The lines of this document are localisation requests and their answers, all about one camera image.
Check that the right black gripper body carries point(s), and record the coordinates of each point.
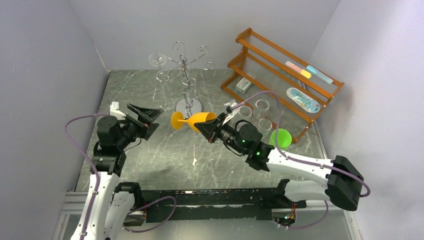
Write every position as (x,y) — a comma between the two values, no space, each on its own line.
(214,131)

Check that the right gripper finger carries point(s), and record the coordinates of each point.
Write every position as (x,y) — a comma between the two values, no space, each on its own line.
(207,129)
(216,119)

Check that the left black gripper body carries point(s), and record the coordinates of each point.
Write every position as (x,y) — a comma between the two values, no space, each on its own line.
(131,130)

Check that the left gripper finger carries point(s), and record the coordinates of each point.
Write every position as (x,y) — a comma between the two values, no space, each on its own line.
(150,129)
(145,116)

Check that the orange plastic goblet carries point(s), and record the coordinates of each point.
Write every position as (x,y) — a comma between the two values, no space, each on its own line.
(177,120)

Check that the clear wine glass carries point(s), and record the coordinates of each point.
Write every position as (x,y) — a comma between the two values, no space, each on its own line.
(157,59)

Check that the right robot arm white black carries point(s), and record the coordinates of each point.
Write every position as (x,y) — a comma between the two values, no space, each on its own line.
(334,180)

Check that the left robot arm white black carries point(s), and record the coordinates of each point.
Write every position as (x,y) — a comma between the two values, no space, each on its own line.
(109,200)

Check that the chrome wine glass rack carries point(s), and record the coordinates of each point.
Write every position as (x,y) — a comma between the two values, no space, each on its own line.
(188,105)

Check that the clear glass back left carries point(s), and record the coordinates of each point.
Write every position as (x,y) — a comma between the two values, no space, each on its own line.
(245,112)

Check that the clear glass front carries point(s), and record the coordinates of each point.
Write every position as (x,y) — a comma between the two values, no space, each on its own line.
(264,126)

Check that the small teal white box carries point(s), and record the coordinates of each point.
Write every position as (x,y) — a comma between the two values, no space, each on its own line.
(243,85)

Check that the clear glass back right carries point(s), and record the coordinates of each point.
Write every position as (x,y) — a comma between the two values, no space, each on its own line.
(261,109)

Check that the green plastic goblet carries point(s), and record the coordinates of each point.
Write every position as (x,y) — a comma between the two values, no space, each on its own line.
(284,138)

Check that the black base bar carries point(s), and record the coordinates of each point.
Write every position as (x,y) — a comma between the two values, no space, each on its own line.
(203,204)

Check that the orange wooden shelf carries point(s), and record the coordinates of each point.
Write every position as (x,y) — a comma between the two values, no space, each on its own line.
(262,62)

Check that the pink yellow highlighter pack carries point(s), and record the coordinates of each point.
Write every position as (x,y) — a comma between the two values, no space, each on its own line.
(298,69)

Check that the light blue highlighter pack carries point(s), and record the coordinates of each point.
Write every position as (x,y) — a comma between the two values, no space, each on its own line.
(319,74)

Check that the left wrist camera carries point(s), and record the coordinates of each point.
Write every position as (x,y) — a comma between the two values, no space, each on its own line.
(115,111)

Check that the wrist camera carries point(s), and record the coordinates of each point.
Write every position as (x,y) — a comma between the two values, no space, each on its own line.
(115,111)
(231,110)

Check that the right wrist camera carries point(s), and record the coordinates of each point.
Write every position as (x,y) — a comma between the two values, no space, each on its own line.
(231,110)

